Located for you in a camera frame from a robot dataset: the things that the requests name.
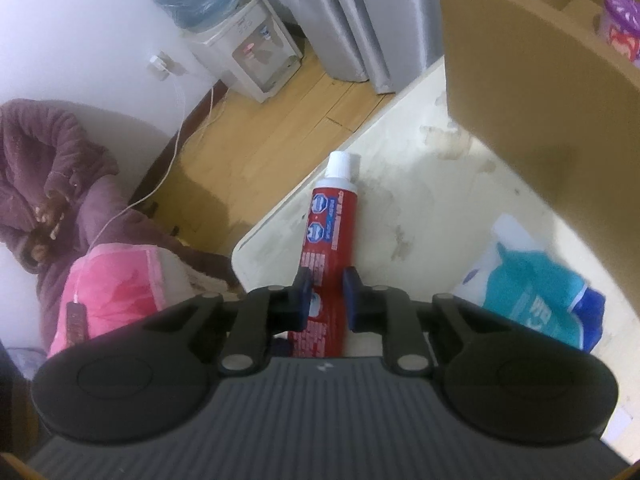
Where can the red toothpaste tube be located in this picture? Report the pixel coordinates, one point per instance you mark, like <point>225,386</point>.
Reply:
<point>327,220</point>

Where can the white water dispenser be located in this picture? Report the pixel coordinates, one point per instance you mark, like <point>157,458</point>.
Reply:
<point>250,55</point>

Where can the white wall charger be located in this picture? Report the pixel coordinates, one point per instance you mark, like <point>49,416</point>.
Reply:
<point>161,64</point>

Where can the purple lidded jar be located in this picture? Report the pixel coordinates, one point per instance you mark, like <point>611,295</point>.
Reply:
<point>622,25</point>

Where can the grey curtain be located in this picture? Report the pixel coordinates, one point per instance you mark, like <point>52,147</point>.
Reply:
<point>360,15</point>

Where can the teal wet wipes packet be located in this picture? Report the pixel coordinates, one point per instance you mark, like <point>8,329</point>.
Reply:
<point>530,280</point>

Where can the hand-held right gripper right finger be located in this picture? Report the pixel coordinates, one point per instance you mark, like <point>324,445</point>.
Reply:
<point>351,300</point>

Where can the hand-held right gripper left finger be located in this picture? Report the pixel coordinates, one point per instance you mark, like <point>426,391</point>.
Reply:
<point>302,300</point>

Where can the brown cardboard box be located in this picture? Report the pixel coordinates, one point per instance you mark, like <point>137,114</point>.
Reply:
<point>525,85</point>

